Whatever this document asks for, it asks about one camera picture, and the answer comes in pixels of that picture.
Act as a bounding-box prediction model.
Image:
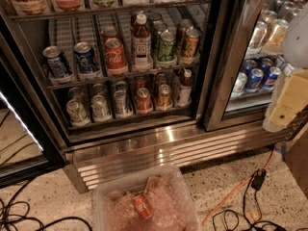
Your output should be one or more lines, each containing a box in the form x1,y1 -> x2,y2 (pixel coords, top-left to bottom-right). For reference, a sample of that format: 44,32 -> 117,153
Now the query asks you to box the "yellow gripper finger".
268,69 -> 308,128

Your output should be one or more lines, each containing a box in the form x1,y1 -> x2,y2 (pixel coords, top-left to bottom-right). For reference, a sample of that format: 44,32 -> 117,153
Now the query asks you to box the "orange soda can bottom shelf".
156,84 -> 171,110

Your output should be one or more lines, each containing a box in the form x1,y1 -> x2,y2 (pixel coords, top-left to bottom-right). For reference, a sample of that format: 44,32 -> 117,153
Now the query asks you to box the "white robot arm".
263,4 -> 308,133

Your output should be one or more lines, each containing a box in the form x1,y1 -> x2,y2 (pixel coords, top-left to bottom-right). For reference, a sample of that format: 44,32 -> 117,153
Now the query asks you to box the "blue pepsi can right fridge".
245,68 -> 264,92
262,66 -> 281,90

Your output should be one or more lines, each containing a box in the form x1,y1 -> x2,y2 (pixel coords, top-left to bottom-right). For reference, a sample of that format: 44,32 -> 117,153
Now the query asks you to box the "white can right fridge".
231,72 -> 247,97

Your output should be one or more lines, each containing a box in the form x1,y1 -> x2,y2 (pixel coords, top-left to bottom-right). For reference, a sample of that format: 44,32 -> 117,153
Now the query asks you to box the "fridge glass door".
204,0 -> 304,130

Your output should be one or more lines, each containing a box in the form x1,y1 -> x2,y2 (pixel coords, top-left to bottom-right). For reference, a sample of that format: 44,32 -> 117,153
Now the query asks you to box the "brown tea bottle bottom shelf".
175,69 -> 193,106

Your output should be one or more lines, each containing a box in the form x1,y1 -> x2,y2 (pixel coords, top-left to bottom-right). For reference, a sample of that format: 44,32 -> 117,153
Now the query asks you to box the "brown tea bottle shelf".
175,69 -> 193,106
132,13 -> 153,72

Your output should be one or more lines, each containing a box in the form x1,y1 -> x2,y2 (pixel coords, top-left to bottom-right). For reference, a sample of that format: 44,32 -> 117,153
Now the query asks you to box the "orange brown can middle shelf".
180,28 -> 200,64

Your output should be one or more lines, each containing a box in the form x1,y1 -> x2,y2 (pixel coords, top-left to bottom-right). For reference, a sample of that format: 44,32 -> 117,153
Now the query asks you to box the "green can middle shelf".
157,31 -> 176,68

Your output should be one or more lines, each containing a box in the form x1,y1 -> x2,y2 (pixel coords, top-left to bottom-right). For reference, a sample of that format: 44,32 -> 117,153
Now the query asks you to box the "red coca-cola can bottom shelf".
136,88 -> 153,114

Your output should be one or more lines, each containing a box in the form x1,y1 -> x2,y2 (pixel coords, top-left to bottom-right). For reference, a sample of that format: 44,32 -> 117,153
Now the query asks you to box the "red coca-cola can shelf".
136,88 -> 153,114
105,38 -> 128,76

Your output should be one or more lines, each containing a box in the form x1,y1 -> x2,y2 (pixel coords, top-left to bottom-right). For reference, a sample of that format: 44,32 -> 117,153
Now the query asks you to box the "brown tea bottle middle shelf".
132,13 -> 153,72

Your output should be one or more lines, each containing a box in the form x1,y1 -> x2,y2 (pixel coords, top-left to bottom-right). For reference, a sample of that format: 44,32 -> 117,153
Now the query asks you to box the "red coca-cola can middle shelf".
105,38 -> 128,76

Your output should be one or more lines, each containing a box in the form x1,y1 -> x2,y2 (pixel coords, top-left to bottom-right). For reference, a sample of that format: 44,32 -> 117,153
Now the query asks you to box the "red can in bin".
133,194 -> 153,220

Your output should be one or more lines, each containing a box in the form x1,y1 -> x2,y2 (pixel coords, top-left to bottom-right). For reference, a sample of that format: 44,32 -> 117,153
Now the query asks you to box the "silver white can bottom shelf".
91,95 -> 112,122

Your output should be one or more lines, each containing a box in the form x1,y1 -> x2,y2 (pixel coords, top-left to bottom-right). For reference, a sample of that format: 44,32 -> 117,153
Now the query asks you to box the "blue pepsi can middle shelf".
74,41 -> 101,80

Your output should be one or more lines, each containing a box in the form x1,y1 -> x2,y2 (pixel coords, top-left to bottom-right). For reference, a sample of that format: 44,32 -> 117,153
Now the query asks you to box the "steel fridge base grille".
64,121 -> 293,193

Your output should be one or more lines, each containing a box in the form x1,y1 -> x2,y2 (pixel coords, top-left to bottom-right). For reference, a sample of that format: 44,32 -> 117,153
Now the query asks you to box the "green white can bottom shelf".
66,99 -> 90,127

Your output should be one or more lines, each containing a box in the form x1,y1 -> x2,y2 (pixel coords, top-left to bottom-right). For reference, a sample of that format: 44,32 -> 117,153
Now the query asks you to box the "blue silver can middle shelf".
43,45 -> 73,85

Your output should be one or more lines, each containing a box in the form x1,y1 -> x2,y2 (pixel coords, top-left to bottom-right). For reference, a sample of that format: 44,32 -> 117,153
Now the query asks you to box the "black power adapter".
251,168 -> 267,192

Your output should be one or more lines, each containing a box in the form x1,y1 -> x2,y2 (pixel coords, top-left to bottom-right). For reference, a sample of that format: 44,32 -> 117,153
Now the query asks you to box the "clear plastic bin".
93,166 -> 200,231

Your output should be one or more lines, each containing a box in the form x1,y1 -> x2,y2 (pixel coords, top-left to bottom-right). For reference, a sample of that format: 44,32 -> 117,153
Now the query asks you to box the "orange cable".
201,146 -> 277,227

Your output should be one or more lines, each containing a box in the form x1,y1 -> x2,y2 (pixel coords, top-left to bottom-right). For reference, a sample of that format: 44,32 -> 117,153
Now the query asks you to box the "black cables left floor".
0,176 -> 93,231

